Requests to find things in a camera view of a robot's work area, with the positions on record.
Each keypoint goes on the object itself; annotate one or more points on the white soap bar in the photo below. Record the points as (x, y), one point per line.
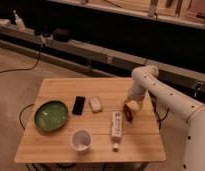
(95, 104)

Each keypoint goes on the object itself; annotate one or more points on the black smartphone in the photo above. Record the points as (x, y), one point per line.
(78, 105)

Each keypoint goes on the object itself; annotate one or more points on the wooden table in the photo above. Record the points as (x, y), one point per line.
(140, 142)

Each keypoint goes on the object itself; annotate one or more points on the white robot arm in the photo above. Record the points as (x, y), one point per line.
(190, 110)

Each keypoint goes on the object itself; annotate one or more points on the white squeeze bottle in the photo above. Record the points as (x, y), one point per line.
(116, 130)

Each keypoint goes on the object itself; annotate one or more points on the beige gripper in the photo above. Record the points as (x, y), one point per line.
(132, 107)

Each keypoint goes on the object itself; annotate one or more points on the green ceramic bowl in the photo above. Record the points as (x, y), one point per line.
(51, 116)

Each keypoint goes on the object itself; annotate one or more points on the white spray bottle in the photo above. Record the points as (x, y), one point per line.
(19, 22)

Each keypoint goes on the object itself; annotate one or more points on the black round object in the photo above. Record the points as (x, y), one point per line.
(62, 35)

